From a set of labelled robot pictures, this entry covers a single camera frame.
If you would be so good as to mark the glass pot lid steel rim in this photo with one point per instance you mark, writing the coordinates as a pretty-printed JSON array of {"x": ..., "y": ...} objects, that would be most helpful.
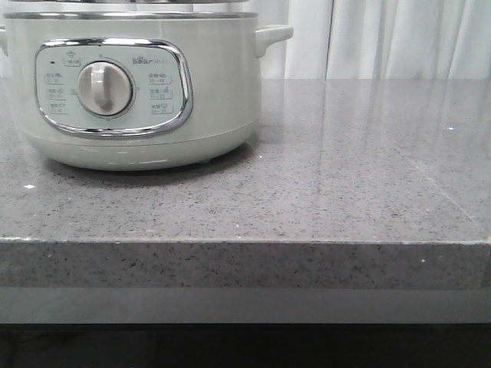
[{"x": 152, "y": 2}]

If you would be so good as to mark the white pleated curtain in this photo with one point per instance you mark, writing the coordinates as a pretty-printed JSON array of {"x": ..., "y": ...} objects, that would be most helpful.
[{"x": 349, "y": 39}]

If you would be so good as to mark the pale green electric cooking pot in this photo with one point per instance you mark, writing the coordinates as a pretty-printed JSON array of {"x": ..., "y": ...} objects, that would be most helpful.
[{"x": 135, "y": 90}]

